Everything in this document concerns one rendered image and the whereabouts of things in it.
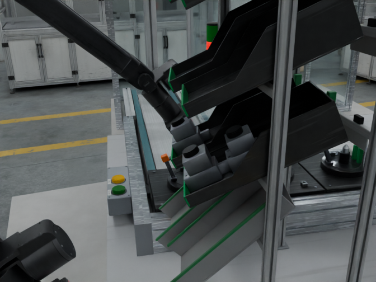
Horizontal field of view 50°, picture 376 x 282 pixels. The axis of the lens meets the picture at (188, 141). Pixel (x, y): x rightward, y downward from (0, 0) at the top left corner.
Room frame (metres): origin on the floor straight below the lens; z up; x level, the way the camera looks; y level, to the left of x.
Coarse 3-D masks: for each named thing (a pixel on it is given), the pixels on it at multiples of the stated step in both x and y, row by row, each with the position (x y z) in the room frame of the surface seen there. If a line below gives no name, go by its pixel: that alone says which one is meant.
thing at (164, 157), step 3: (165, 153) 1.07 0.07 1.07; (162, 156) 1.05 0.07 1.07; (165, 156) 1.05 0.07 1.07; (162, 159) 1.05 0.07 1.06; (165, 159) 1.05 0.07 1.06; (168, 159) 1.05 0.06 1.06; (165, 162) 1.05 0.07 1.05; (168, 162) 1.05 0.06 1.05; (168, 165) 1.05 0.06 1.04; (168, 168) 1.05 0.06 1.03; (171, 168) 1.05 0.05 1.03; (171, 171) 1.05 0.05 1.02; (171, 174) 1.05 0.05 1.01; (174, 174) 1.06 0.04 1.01
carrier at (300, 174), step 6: (294, 168) 1.16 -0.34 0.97; (300, 168) 1.16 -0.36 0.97; (294, 174) 1.12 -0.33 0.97; (300, 174) 1.12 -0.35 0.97; (306, 174) 1.12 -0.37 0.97; (294, 180) 1.08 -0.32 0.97; (300, 180) 1.08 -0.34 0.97; (306, 180) 1.08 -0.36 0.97; (312, 180) 1.08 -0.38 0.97; (294, 186) 1.04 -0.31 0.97; (300, 186) 1.04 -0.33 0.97; (306, 186) 1.04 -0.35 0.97; (312, 186) 1.04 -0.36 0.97; (318, 186) 1.04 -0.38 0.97; (294, 192) 1.00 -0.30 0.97; (300, 192) 1.01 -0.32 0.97; (306, 192) 1.01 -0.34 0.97; (312, 192) 1.01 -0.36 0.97; (318, 192) 1.01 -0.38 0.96; (324, 192) 1.02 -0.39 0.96
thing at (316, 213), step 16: (336, 192) 1.02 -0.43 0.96; (352, 192) 1.02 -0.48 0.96; (304, 208) 0.96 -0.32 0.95; (320, 208) 0.97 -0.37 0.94; (336, 208) 0.98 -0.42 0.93; (352, 208) 0.98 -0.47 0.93; (160, 224) 0.89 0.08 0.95; (288, 224) 0.95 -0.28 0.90; (304, 224) 0.96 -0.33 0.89; (320, 224) 0.97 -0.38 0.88; (336, 224) 0.98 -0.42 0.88; (352, 224) 0.98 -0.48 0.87
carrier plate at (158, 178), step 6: (174, 168) 1.17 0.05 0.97; (150, 174) 1.14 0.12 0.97; (156, 174) 1.14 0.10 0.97; (162, 174) 1.14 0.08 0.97; (168, 174) 1.14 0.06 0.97; (150, 180) 1.10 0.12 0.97; (156, 180) 1.10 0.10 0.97; (162, 180) 1.10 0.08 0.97; (150, 186) 1.08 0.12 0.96; (156, 186) 1.06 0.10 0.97; (162, 186) 1.06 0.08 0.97; (156, 192) 1.02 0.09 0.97; (162, 192) 1.02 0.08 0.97; (168, 192) 1.02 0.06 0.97; (174, 192) 1.02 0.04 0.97; (156, 198) 0.99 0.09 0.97; (162, 198) 0.99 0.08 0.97; (168, 198) 0.99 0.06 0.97; (156, 204) 0.95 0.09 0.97; (162, 204) 0.95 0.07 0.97; (156, 210) 0.93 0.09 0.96
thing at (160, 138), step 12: (192, 120) 1.67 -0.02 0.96; (144, 132) 1.57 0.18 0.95; (156, 132) 1.65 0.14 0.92; (168, 132) 1.65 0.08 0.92; (144, 144) 1.44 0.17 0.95; (156, 144) 1.51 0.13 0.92; (168, 144) 1.51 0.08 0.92; (144, 156) 1.33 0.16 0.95; (156, 156) 1.39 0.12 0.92; (168, 156) 1.39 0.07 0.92; (144, 168) 1.37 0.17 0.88; (156, 168) 1.29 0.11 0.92
